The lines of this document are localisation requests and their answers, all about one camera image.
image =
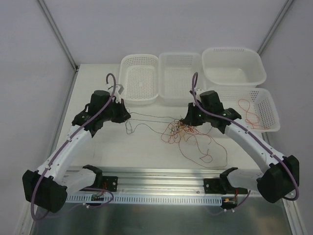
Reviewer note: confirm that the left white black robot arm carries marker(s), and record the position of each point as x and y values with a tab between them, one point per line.
47	186

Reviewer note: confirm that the right aluminium frame post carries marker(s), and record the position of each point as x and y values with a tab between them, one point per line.
274	26

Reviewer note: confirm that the white slotted cable duct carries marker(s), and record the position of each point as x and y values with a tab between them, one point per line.
146	199

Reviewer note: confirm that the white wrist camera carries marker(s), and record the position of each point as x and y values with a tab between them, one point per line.
196	93
117	91

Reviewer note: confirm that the large perforated white basket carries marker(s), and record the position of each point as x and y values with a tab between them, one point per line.
255	105

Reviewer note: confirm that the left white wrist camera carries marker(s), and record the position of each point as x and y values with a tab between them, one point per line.
117	91

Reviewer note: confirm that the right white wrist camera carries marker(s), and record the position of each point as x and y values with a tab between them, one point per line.
196	93

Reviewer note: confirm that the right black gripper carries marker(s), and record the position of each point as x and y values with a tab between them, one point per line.
188	118

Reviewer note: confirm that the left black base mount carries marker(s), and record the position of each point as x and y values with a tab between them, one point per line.
109	183

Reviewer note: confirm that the left aluminium frame post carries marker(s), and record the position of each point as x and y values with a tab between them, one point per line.
57	33

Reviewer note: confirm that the translucent middle white basket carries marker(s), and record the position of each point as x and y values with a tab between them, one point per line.
175	71

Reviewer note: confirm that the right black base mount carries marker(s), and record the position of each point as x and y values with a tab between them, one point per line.
213	186

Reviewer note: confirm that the aluminium frame post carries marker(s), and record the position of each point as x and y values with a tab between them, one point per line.
57	33
274	26

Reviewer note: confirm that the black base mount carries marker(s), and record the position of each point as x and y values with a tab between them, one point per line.
213	186
109	183

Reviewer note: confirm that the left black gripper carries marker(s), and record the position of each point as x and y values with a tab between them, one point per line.
122	113

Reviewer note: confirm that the rounded perforated white basket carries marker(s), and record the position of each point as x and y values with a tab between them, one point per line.
138	75

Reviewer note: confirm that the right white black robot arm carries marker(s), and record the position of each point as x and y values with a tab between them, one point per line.
277	176

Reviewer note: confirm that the solid white tub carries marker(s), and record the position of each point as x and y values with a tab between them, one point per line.
233	66

